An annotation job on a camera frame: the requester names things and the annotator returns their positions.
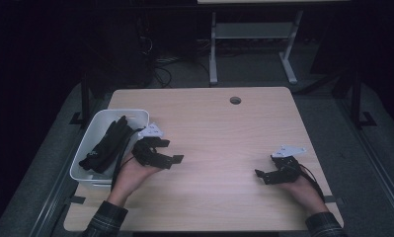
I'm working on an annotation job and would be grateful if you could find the person's left hand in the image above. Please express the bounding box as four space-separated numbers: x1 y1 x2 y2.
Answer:
114 157 163 198

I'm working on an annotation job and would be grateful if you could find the aluminium floor rail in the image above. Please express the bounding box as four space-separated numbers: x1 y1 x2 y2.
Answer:
30 108 100 237
336 98 394 228

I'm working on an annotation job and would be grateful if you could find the black glove with white print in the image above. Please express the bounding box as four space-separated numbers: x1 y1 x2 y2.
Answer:
78 121 126 175

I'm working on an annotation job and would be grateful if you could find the white metal desk frame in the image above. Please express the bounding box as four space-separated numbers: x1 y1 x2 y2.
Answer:
208 9 304 86

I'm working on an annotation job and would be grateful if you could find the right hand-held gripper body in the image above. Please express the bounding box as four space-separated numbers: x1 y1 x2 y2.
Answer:
271 144 307 185

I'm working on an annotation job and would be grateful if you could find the bundle of floor cables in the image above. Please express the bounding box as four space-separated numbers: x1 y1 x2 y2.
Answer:
153 55 212 88

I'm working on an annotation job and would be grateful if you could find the plain black glove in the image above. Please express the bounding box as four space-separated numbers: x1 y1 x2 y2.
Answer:
100 115 138 174

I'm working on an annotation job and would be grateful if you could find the white plastic bin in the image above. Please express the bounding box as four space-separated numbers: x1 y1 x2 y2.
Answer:
69 109 150 191

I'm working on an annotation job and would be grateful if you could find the right hand-held gripper black cable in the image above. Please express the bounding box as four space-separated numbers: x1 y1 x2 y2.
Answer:
297 163 326 201

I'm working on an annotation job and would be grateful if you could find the black metal stand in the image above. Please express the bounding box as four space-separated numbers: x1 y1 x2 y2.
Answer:
69 73 94 126
349 68 378 129

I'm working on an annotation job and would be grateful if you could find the person's right hand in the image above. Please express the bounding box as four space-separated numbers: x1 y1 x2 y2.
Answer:
276 175 319 206

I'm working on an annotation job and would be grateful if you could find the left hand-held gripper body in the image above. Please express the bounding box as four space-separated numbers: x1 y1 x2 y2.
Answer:
131 122 164 168

